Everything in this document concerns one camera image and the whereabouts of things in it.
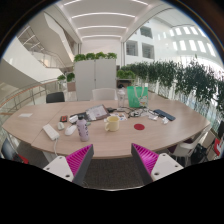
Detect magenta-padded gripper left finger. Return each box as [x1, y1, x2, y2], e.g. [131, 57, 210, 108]
[43, 143, 95, 186]

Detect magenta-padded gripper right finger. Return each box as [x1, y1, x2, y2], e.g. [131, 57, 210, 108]
[130, 143, 185, 186]

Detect purple drink bottle black cap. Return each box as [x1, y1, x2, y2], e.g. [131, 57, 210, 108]
[76, 115, 90, 143]

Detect clear plastic water bottle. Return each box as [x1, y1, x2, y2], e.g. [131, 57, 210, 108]
[117, 87, 127, 108]

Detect white chair with armrest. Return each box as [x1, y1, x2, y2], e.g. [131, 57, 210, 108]
[168, 126, 213, 168]

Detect white power strip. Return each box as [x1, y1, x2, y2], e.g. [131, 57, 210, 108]
[42, 123, 61, 157]

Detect large white computer mouse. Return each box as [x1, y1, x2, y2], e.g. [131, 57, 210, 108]
[64, 124, 78, 136]

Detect flat round red coaster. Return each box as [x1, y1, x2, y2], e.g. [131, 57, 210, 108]
[133, 123, 146, 131]

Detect silver foil packet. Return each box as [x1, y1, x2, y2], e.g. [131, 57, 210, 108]
[68, 114, 79, 124]

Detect dark blue flat case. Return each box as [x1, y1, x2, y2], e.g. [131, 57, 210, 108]
[153, 108, 177, 122]

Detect black notebook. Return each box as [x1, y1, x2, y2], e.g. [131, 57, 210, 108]
[78, 112, 90, 122]

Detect colourful sticker sheet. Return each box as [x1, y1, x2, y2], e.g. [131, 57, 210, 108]
[114, 112, 128, 122]

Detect open booklet brown cover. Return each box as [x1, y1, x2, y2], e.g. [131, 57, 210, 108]
[85, 104, 108, 122]

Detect cream yellow mug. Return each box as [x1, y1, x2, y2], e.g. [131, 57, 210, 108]
[104, 115, 121, 132]

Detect black chair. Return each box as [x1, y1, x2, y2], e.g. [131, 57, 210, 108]
[45, 91, 66, 104]

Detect green tote bag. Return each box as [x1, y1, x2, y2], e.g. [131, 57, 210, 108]
[126, 85, 149, 109]

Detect brown planter with plants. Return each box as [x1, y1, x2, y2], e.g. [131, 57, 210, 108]
[57, 72, 76, 93]

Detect row of green plants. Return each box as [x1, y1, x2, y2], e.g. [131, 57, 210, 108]
[116, 59, 224, 114]

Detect white cabinet with plants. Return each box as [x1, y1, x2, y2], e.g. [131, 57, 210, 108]
[73, 51, 118, 101]

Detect ceiling light strips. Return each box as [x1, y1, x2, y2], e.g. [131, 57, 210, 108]
[63, 0, 149, 39]

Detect black tangled cables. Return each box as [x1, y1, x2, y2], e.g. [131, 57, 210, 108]
[128, 107, 158, 118]

